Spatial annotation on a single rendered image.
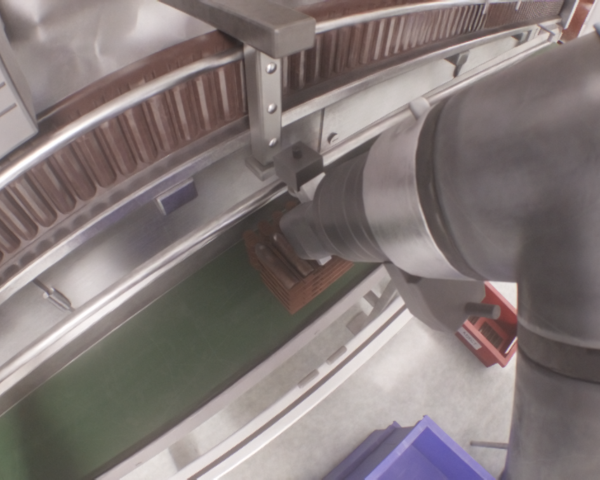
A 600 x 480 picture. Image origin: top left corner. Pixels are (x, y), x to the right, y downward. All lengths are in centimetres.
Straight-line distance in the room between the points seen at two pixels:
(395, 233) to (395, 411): 100
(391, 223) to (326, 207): 7
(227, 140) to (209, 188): 21
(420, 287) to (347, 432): 92
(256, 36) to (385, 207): 14
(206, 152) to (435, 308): 23
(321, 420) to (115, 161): 95
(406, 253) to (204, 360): 31
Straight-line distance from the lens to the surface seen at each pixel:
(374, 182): 16
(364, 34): 42
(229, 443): 50
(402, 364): 116
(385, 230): 16
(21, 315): 55
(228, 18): 26
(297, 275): 37
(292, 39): 23
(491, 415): 128
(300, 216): 27
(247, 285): 44
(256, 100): 29
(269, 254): 37
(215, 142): 32
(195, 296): 45
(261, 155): 33
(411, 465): 92
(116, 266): 54
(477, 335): 116
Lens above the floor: 108
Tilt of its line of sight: 58 degrees down
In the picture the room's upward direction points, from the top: 4 degrees clockwise
